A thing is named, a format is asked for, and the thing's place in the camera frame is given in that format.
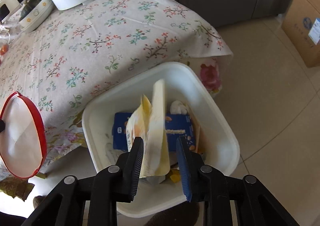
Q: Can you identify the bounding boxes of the yellow snack wrapper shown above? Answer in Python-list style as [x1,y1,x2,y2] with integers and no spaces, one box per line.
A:
[167,169,181,183]

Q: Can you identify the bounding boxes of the milk carton red blue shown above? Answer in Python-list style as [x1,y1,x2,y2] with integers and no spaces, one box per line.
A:
[187,105,206,160]

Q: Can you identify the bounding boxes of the blue cardboard box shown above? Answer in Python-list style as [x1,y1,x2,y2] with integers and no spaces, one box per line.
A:
[112,112,195,152]

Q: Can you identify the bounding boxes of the cream burger wrapper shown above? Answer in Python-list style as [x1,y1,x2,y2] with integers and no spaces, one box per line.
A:
[126,79,170,178]

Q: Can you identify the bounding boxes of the white tissue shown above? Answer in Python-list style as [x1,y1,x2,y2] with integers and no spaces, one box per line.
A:
[170,100,188,115]

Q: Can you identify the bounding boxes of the white red paper box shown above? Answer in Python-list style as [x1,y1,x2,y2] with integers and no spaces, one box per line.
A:
[1,91,47,179]

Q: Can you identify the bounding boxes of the white trash bin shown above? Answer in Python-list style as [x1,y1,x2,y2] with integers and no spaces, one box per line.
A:
[81,61,241,219]

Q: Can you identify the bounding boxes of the floral tablecloth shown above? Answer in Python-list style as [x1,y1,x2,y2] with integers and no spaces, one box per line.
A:
[1,0,233,165]

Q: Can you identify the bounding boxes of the small orange tomato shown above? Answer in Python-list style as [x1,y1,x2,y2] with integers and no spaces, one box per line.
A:
[0,44,9,55]

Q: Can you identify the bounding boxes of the white flower-print bowl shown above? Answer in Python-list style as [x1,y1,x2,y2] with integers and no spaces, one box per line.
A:
[19,0,54,33]

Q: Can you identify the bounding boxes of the lower cardboard box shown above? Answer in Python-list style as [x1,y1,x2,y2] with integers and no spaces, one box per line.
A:
[282,0,319,68]

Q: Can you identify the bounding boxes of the white plate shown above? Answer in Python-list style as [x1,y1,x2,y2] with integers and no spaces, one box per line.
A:
[20,3,54,33]

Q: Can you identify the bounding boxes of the dark green pumpkin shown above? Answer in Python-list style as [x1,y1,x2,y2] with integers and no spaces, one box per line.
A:
[19,0,41,21]

